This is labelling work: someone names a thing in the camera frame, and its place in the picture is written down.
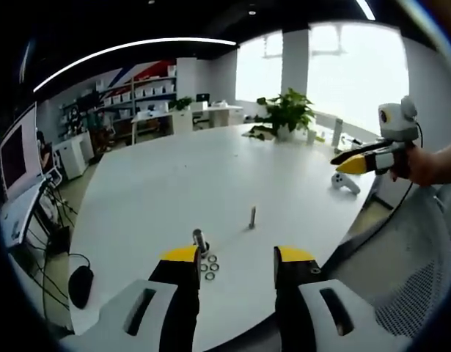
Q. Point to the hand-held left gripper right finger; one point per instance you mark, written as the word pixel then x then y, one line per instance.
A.
pixel 295 271

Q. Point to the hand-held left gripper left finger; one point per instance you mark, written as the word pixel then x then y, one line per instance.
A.
pixel 181 267

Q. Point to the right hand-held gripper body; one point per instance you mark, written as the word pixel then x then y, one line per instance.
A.
pixel 397 121

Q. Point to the steel washer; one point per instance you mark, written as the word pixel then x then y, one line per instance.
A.
pixel 209 258
pixel 206 276
pixel 214 267
pixel 201 266

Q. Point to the thick steel threaded stud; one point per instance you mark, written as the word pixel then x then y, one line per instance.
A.
pixel 198 238

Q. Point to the thin steel threaded stud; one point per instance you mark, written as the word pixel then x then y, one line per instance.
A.
pixel 253 218

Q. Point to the person's right hand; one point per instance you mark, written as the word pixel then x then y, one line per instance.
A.
pixel 423 168

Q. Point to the white game controller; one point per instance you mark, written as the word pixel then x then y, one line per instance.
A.
pixel 342 181

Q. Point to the potted green plant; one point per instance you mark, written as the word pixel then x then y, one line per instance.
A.
pixel 289 110

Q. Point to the brown wooden object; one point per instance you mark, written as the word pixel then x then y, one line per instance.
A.
pixel 260 131

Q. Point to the black computer mouse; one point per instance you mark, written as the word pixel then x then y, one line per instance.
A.
pixel 81 287

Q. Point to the grey mesh office chair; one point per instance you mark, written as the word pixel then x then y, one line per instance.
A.
pixel 412 256

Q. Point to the white desk drawer unit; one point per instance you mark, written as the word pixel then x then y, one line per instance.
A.
pixel 182 121

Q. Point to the black office chair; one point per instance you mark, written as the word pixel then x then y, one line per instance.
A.
pixel 199 119

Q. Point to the white low cabinet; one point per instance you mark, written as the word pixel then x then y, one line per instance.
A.
pixel 75 157

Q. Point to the white office desk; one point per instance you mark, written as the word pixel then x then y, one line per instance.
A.
pixel 155 115

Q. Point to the small black monitor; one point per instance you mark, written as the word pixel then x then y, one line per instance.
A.
pixel 202 97

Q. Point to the small desk plant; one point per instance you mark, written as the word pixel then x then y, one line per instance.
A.
pixel 181 103

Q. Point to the rolling workstation stand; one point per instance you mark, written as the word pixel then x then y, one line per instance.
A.
pixel 20 209

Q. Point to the storage shelf with white bins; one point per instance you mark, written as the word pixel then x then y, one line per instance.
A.
pixel 152 88

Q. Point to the computer monitor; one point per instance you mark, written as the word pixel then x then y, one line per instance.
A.
pixel 18 157

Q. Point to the long arc ceiling light strip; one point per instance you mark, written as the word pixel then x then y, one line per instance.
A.
pixel 174 40

